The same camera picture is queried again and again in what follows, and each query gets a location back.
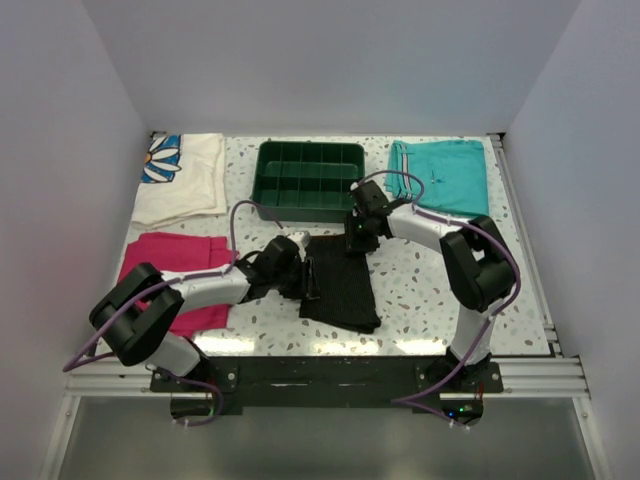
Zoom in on black striped underwear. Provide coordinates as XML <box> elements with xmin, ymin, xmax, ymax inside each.
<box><xmin>299</xmin><ymin>235</ymin><xmax>381</xmax><ymax>334</ymax></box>

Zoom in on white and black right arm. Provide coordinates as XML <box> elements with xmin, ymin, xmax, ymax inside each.
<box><xmin>345</xmin><ymin>180</ymin><xmax>522</xmax><ymax>394</ymax></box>

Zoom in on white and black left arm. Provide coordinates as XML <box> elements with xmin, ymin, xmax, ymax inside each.
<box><xmin>89</xmin><ymin>231</ymin><xmax>317</xmax><ymax>392</ymax></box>

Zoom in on green plastic divided tray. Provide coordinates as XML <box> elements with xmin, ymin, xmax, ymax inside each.
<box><xmin>251</xmin><ymin>140</ymin><xmax>365</xmax><ymax>224</ymax></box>

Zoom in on folded teal shorts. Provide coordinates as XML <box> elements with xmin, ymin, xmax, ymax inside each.
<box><xmin>384</xmin><ymin>140</ymin><xmax>490</xmax><ymax>217</ymax></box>

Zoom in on folded pink cloth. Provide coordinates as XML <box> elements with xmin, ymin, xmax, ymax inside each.
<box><xmin>118</xmin><ymin>232</ymin><xmax>231</xmax><ymax>338</ymax></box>

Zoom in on cream daisy print shirt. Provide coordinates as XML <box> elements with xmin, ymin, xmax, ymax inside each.
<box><xmin>131</xmin><ymin>132</ymin><xmax>227</xmax><ymax>228</ymax></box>

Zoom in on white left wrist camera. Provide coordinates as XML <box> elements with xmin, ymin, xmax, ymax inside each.
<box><xmin>286</xmin><ymin>231</ymin><xmax>311</xmax><ymax>250</ymax></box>

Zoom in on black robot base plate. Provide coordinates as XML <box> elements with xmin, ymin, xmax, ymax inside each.
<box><xmin>149</xmin><ymin>355</ymin><xmax>501</xmax><ymax>417</ymax></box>

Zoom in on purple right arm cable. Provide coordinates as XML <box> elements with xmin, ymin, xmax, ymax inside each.
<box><xmin>352</xmin><ymin>170</ymin><xmax>524</xmax><ymax>426</ymax></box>

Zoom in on aluminium frame rail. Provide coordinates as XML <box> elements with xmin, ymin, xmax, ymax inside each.
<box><xmin>63</xmin><ymin>353</ymin><xmax>174</xmax><ymax>399</ymax></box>

